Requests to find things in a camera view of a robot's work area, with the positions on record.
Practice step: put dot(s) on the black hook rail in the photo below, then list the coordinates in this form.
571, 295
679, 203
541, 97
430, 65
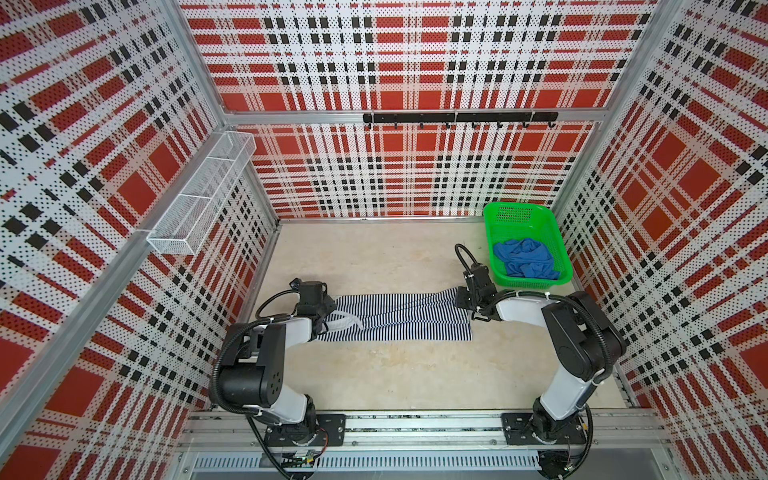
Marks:
523, 117

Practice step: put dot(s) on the blue white striped tank top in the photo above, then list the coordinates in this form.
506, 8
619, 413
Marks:
398, 317

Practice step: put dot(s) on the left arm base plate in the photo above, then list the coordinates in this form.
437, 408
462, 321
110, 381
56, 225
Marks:
330, 429

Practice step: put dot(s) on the green plastic basket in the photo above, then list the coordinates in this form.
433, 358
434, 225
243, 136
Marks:
506, 221

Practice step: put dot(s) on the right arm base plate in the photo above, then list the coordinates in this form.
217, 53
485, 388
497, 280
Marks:
530, 428

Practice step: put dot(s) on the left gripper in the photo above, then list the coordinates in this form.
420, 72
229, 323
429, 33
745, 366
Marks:
329, 305

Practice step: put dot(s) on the white wire mesh shelf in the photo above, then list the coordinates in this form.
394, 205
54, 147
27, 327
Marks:
188, 220

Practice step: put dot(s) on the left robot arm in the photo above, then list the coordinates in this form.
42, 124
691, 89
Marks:
248, 376

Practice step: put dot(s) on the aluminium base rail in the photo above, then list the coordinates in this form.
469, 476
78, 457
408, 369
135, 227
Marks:
621, 444

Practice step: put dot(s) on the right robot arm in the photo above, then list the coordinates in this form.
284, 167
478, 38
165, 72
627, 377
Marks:
585, 342

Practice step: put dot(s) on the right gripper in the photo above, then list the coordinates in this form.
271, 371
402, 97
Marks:
461, 297

